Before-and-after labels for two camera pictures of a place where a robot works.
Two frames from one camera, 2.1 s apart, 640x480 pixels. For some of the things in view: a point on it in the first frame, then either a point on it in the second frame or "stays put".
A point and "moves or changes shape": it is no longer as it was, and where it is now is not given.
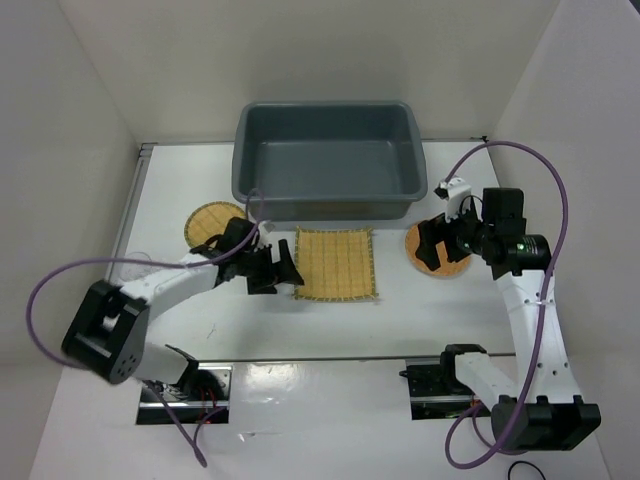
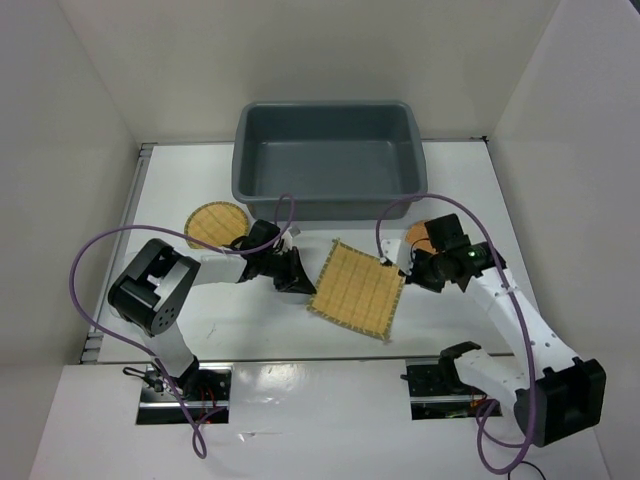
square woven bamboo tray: [335, 264] moves or changes shape
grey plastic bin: [329, 161] stays put
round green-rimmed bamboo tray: [207, 219] stays put
